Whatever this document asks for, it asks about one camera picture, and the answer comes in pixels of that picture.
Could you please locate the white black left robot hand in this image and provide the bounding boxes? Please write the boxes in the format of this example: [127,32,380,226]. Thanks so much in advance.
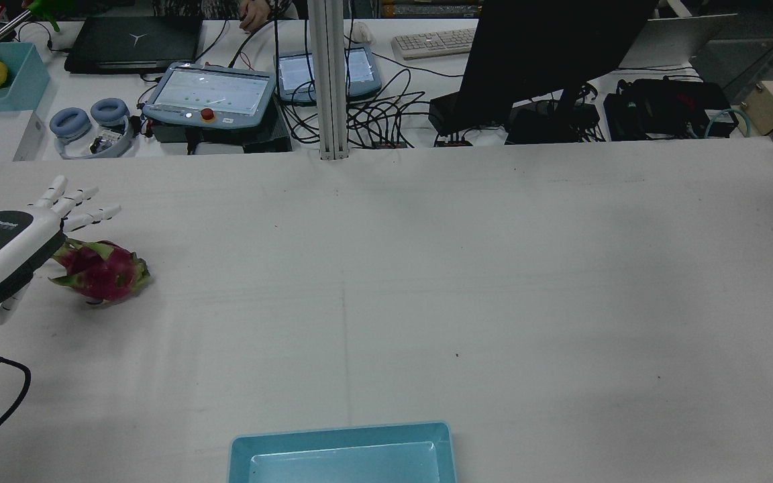
[0,176,121,325]

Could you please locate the red dragon fruit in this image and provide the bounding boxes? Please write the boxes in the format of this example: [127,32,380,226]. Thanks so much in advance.
[48,238,152,306]

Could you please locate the blue grey headphones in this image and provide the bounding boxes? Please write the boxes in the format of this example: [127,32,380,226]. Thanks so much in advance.
[49,98,136,160]

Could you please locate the light blue plastic bin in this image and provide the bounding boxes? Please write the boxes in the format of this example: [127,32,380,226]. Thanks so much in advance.
[0,42,50,113]
[227,421,458,483]

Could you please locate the black laptop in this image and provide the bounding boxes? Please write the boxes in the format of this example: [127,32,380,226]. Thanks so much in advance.
[64,16,204,74]

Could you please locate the green grabber claw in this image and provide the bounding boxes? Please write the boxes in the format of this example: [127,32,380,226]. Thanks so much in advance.
[28,0,77,33]

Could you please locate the teach pendant with red button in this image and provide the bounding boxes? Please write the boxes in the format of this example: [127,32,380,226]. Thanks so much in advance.
[143,62,277,130]

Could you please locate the person in patterned clothing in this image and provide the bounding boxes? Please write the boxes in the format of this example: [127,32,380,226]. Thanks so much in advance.
[152,0,300,33]

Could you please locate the grey blue teach pendant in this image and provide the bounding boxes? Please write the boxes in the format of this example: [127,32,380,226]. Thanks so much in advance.
[275,46,382,105]

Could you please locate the small black box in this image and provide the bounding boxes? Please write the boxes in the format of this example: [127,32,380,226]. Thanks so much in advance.
[429,92,471,138]

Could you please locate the white keyboard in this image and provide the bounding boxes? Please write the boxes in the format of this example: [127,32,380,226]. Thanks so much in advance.
[391,28,478,61]

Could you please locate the black monitor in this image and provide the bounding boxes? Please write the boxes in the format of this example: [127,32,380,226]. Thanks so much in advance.
[455,0,659,145]

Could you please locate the large black electronics box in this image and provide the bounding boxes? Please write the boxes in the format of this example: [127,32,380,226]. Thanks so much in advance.
[603,78,739,142]

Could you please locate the wooden block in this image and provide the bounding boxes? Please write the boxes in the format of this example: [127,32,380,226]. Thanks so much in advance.
[739,80,773,137]

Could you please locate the aluminium profile post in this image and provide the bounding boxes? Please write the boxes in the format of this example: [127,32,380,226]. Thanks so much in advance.
[307,0,350,160]

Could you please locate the black cable bundle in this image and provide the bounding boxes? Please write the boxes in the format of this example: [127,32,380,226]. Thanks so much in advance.
[279,67,441,148]

